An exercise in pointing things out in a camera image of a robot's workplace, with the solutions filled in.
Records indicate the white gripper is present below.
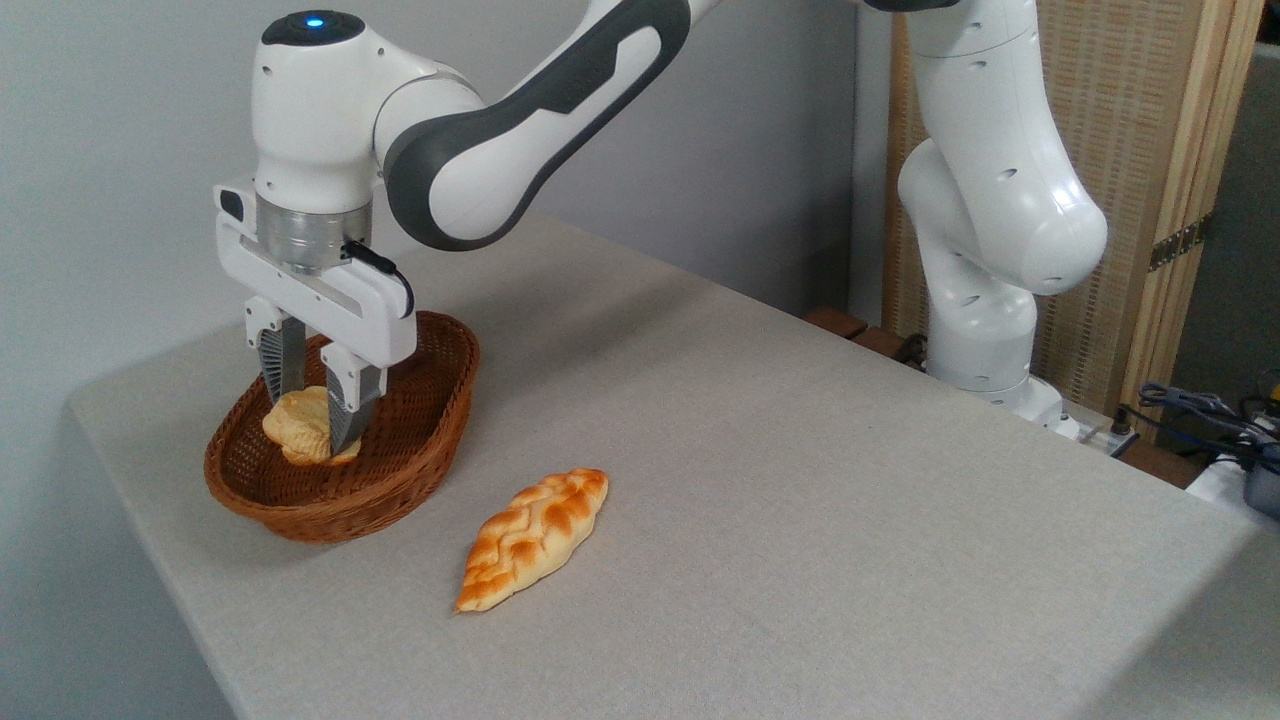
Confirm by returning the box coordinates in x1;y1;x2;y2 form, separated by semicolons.
213;183;419;455

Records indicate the round pale bread roll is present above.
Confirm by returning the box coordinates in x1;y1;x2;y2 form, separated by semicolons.
261;386;363;468

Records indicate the brown oval wicker basket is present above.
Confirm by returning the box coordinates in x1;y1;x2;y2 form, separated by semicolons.
204;311;482;545

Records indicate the braided golden bread loaf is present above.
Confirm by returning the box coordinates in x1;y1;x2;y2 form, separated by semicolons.
455;467;610;614

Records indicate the grey tablecloth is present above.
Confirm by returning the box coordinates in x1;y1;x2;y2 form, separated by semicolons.
66;215;1280;720

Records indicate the woven wooden folding screen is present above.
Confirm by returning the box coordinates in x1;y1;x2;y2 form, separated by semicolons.
883;0;1267;442

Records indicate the dark metal screen hinge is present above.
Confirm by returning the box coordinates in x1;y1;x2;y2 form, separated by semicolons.
1148;213;1214;273

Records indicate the white box with grey device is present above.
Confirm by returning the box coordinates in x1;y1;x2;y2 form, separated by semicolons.
1184;452;1280;531

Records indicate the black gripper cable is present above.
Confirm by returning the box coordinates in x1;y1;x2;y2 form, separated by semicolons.
341;239;416;320

